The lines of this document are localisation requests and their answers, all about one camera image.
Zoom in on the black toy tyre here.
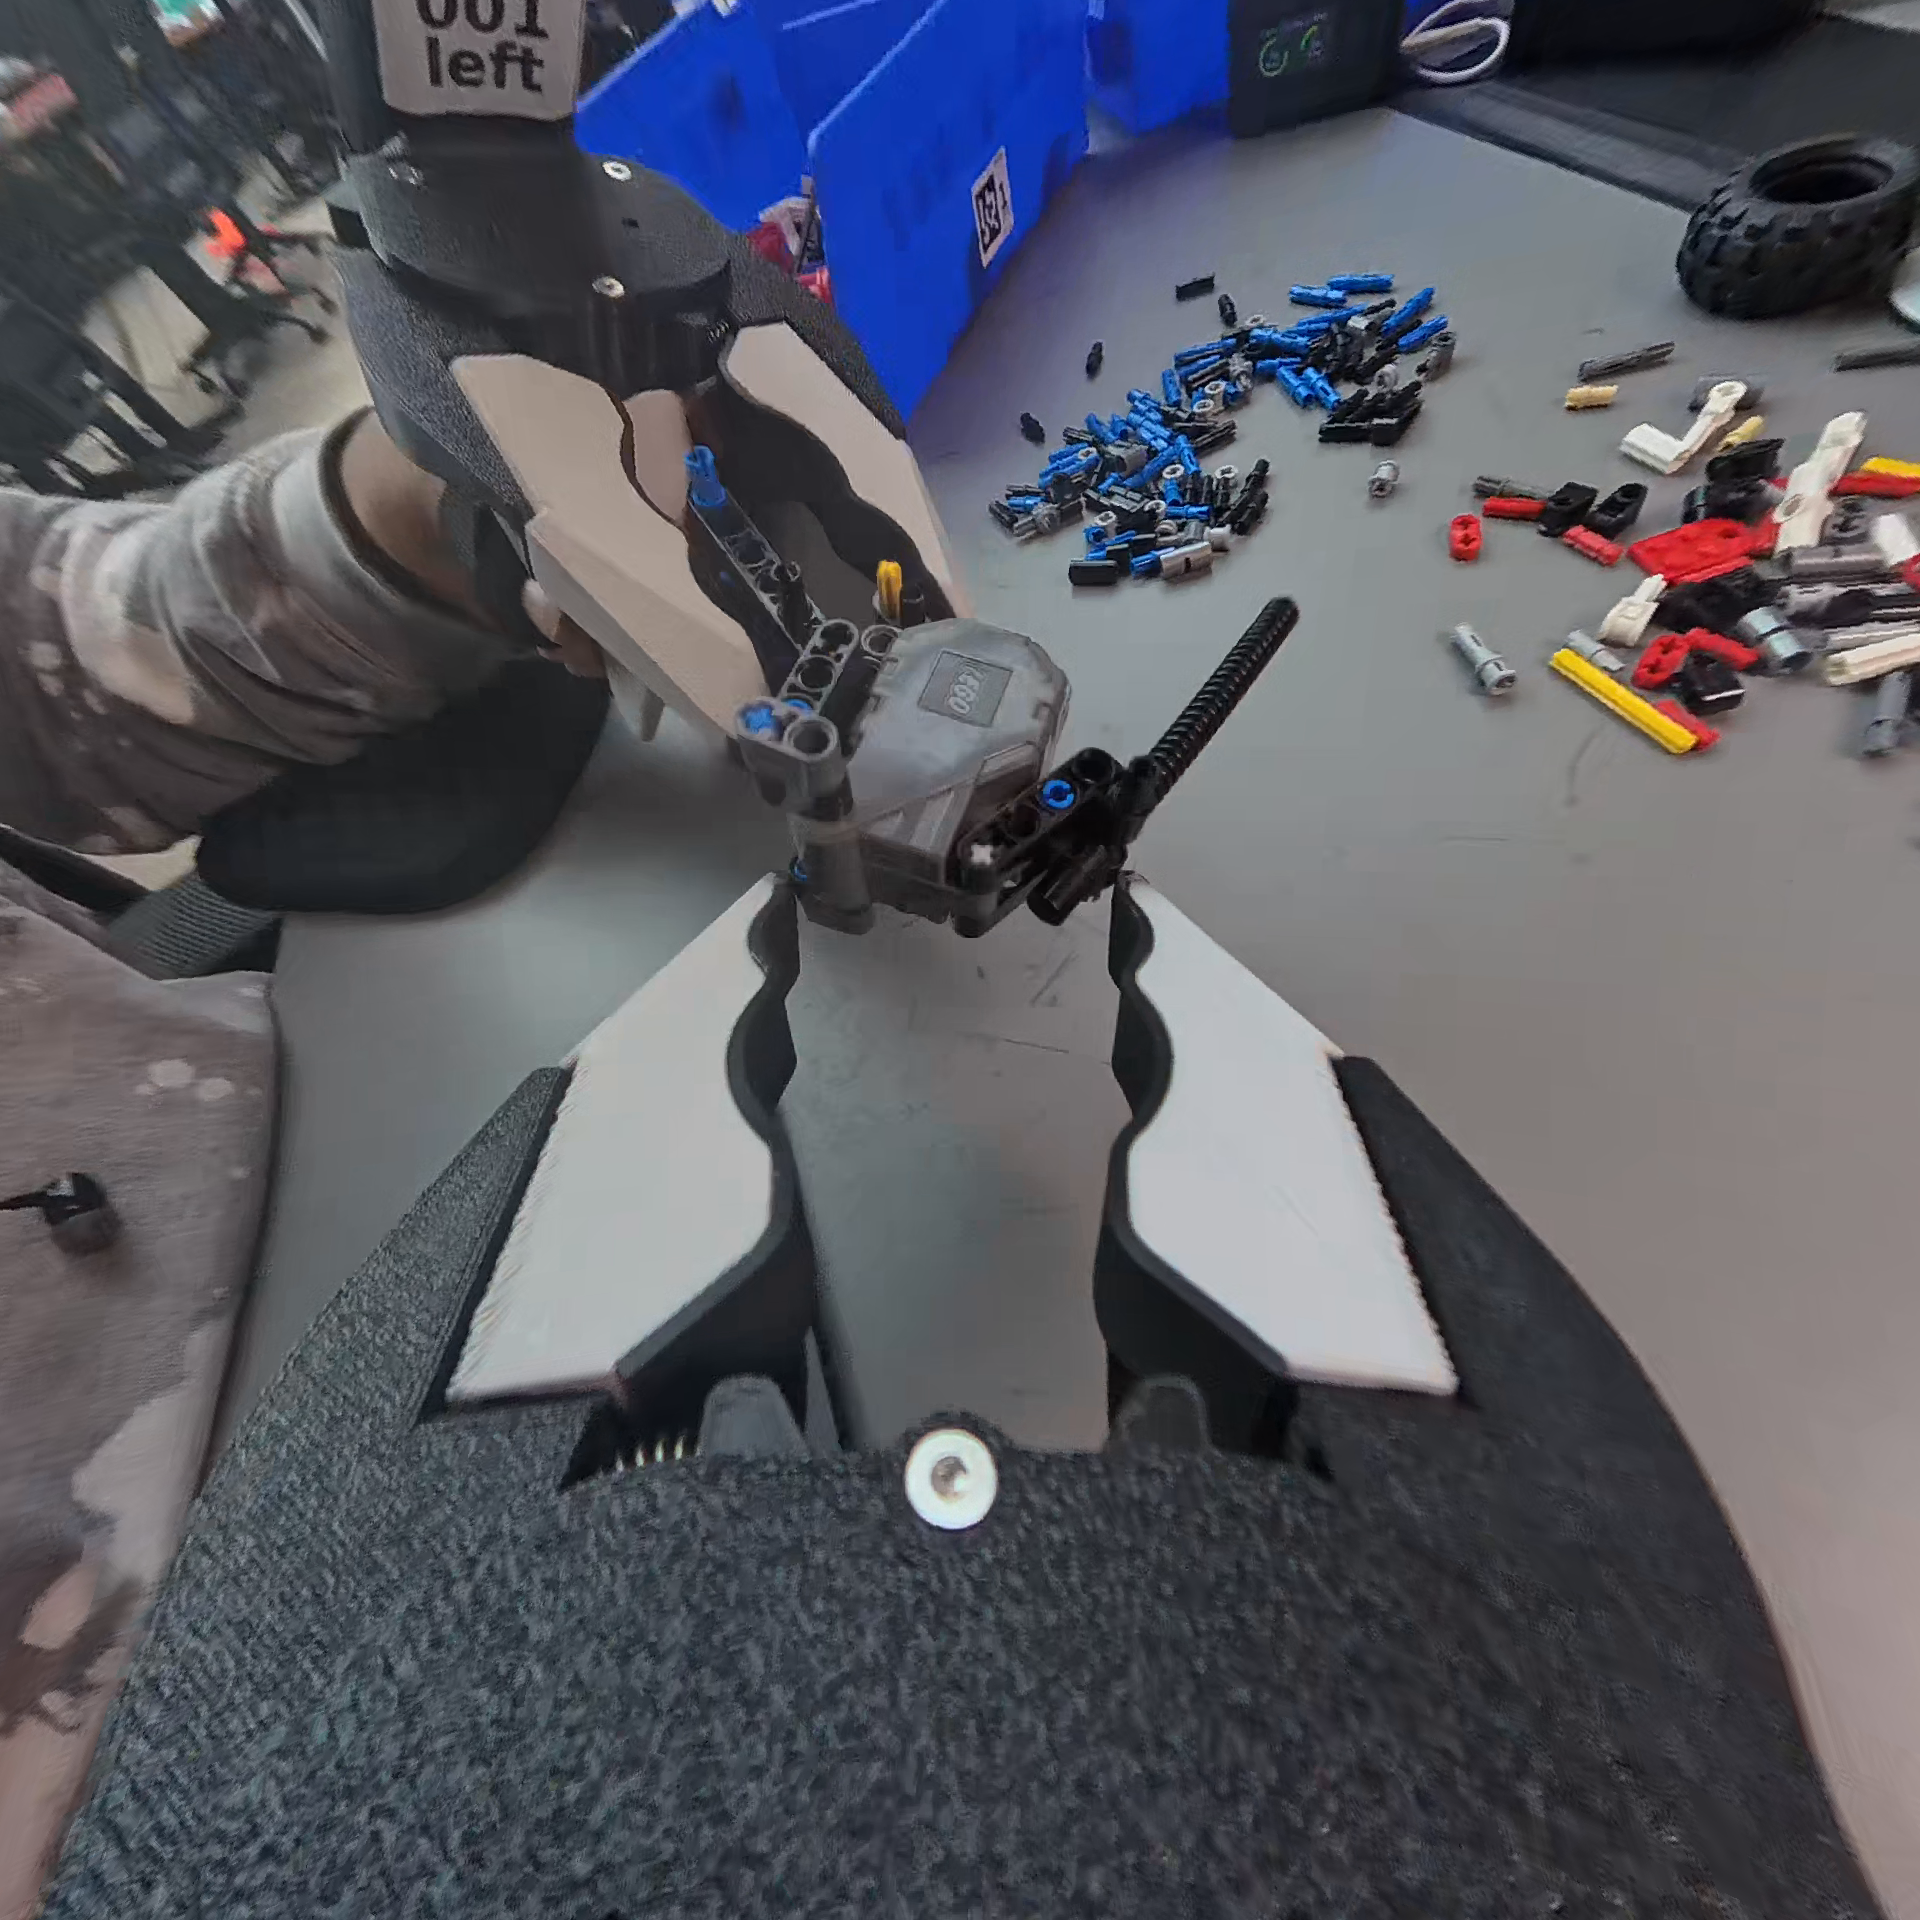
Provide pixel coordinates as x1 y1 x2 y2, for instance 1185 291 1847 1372
1678 135 1920 321

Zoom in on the pile of blue black pins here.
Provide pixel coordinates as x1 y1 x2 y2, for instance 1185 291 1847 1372
988 269 1455 589

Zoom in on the white cable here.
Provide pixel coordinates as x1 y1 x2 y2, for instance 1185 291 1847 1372
1400 0 1512 87

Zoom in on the heap of spare toy parts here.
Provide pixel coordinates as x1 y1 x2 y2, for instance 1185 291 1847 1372
748 176 833 299

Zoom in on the blue plastic bin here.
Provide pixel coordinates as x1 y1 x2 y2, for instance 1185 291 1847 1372
575 0 1097 437
1088 0 1255 138

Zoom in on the pile of red white pieces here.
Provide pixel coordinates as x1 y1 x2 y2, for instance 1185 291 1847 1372
1447 375 1920 760

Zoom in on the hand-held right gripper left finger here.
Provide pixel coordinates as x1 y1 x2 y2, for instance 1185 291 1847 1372
447 874 845 1451

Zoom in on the black power adapter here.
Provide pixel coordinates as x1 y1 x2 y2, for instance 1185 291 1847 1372
1498 0 1823 69

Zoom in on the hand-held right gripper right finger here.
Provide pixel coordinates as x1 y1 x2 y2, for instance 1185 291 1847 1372
1093 877 1461 1450

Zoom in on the black padded armrest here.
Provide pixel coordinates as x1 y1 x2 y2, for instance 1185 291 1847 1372
193 657 613 922

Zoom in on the grey black toy brick assembly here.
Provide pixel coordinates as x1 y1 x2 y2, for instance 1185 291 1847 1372
681 442 1302 943

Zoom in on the black battery pack green display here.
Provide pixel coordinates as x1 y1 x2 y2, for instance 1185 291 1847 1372
1228 0 1413 143

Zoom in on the yellow toy axle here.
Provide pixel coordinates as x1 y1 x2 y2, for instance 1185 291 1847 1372
1546 645 1704 757

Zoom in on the person's left hand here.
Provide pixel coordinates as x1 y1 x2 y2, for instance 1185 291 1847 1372
321 404 613 682

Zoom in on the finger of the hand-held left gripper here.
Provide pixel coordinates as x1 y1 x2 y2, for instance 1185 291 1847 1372
447 349 770 746
704 321 964 627

